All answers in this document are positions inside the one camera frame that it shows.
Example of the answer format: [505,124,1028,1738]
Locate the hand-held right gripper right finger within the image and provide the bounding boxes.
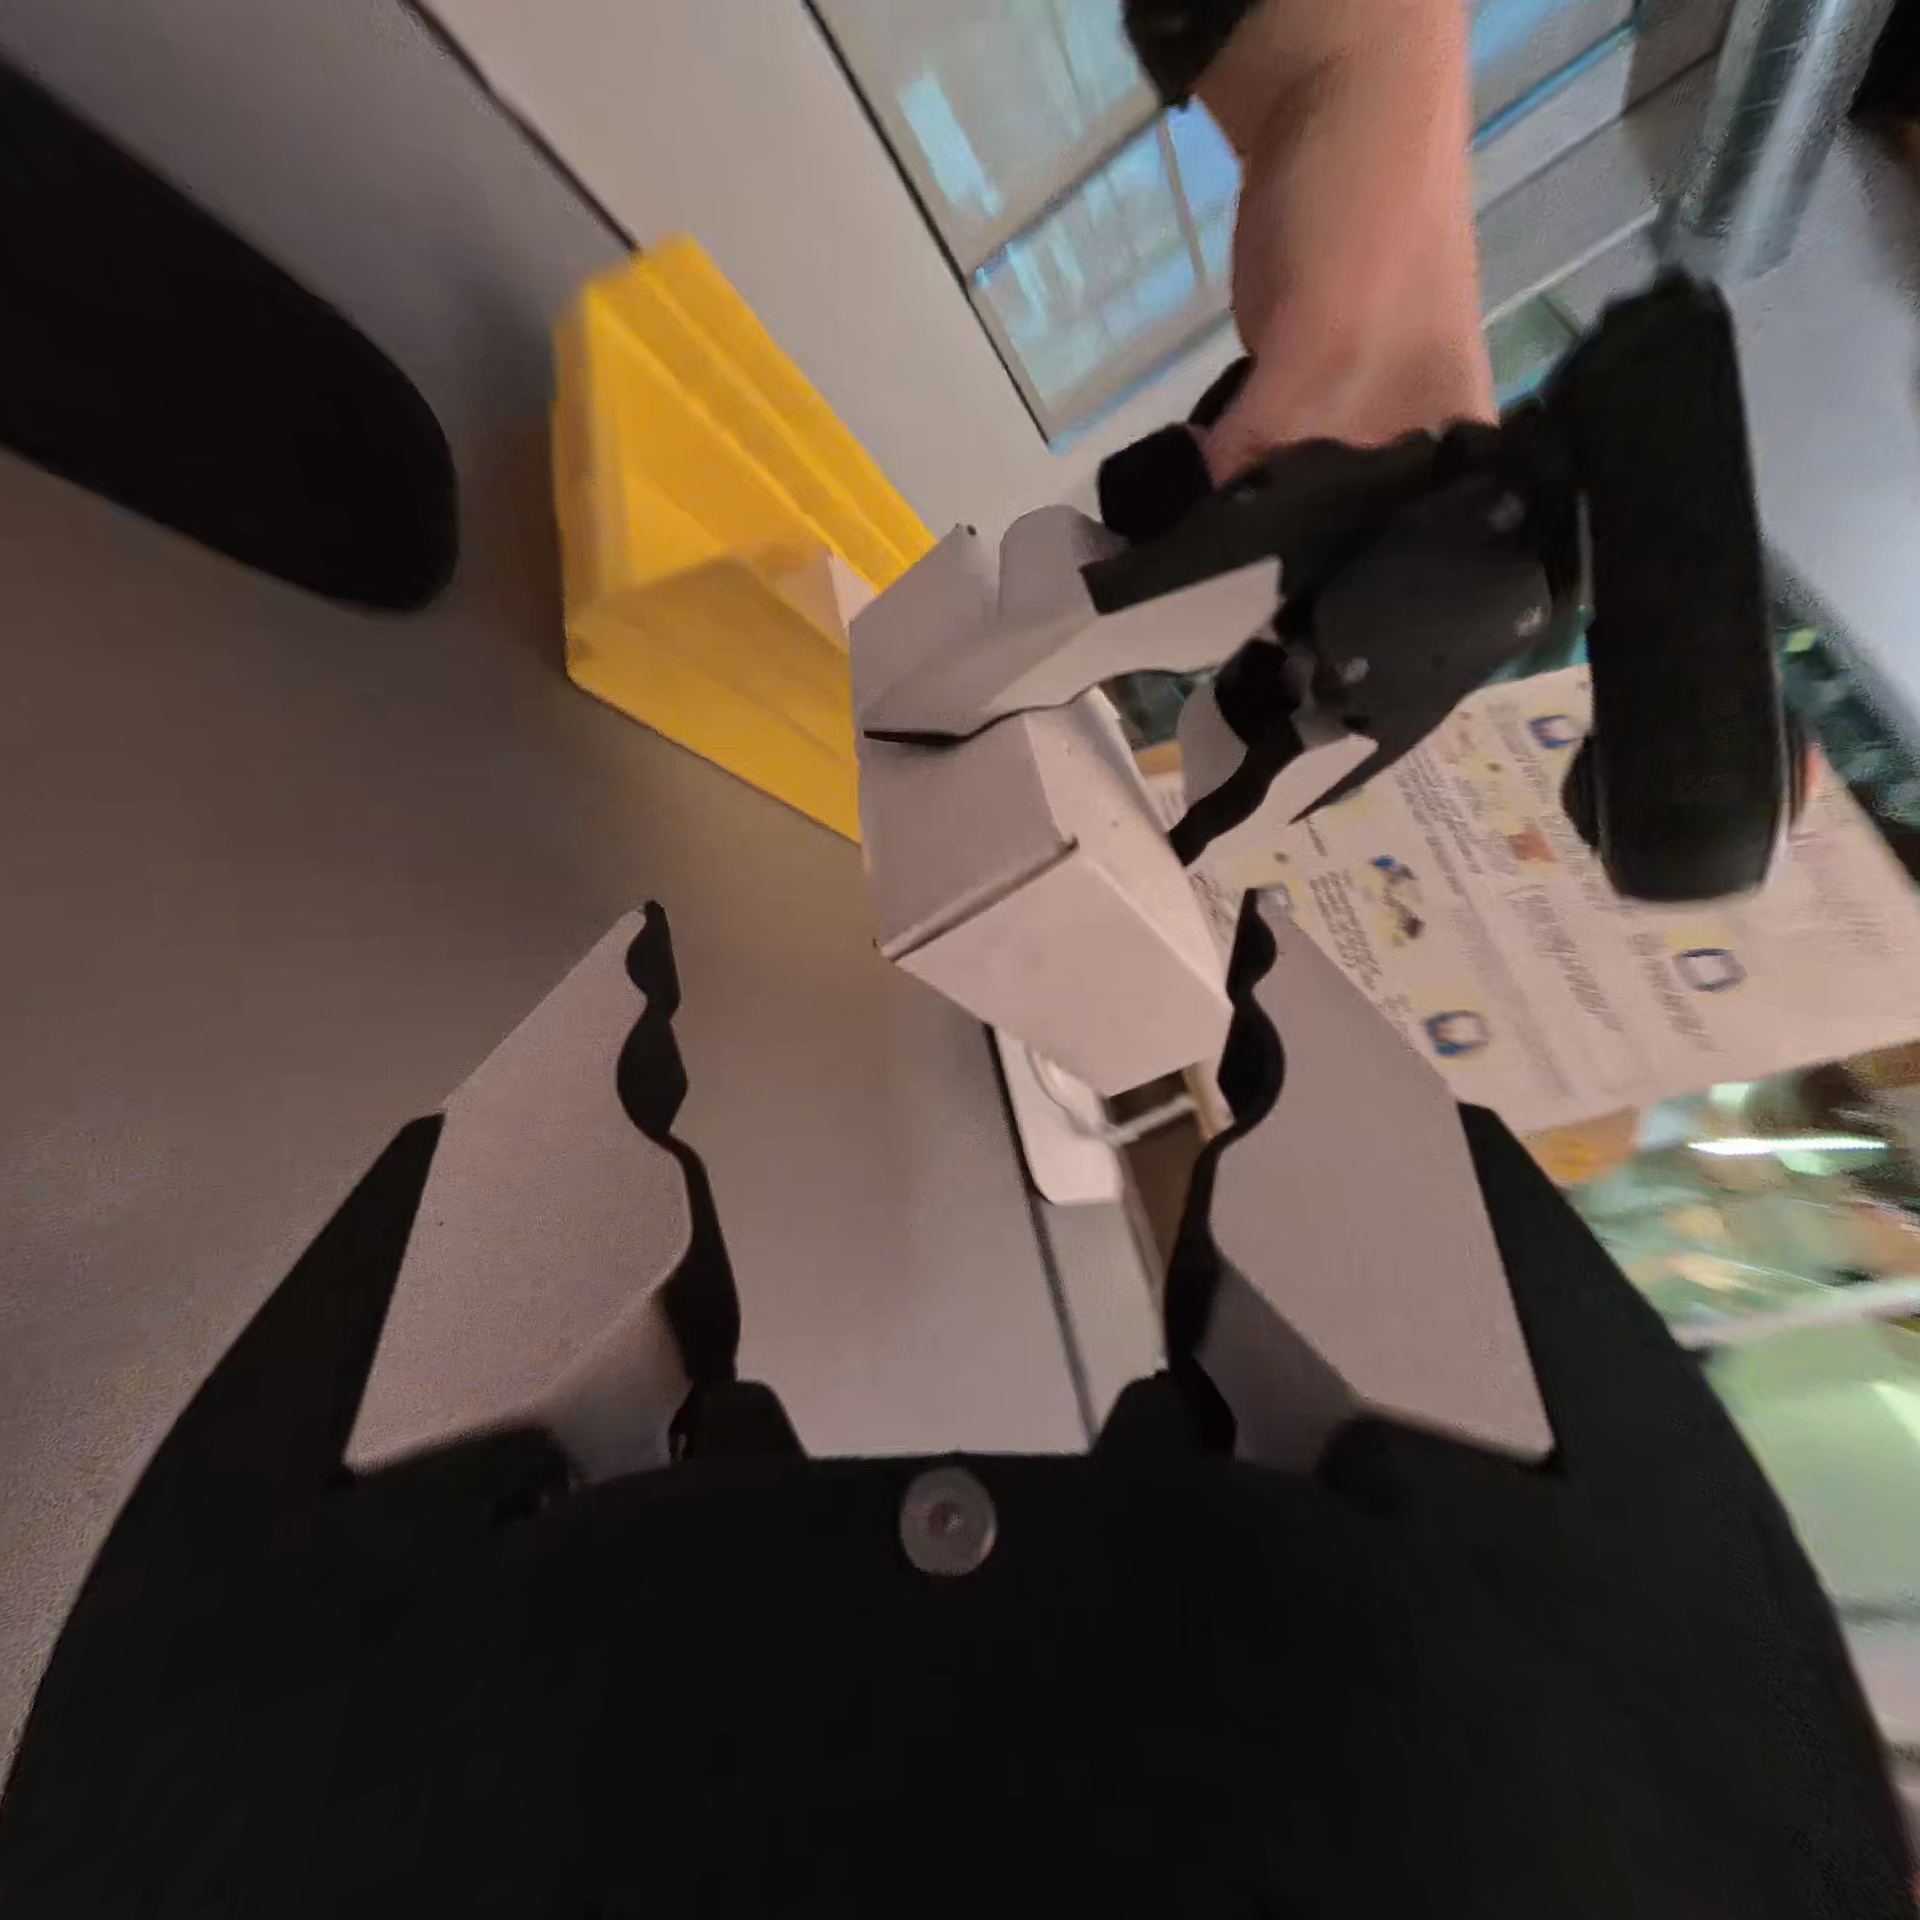
[1161,887,1552,1472]

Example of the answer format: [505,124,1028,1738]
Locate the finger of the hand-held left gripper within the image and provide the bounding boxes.
[862,559,1288,754]
[1167,640,1385,869]

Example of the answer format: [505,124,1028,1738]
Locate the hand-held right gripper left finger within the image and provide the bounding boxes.
[344,893,743,1478]

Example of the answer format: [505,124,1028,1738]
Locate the white cardboard box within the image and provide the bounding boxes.
[842,501,1233,1103]

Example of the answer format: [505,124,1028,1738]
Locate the yellow plastic bin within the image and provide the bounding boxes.
[547,243,942,843]

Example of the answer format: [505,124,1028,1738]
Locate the person's left hand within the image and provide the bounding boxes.
[1198,0,1501,491]

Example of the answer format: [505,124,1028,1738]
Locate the white stand base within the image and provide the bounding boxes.
[988,1033,1201,1204]

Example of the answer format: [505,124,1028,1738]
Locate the printed instruction sheet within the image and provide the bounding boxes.
[1198,667,1920,1129]

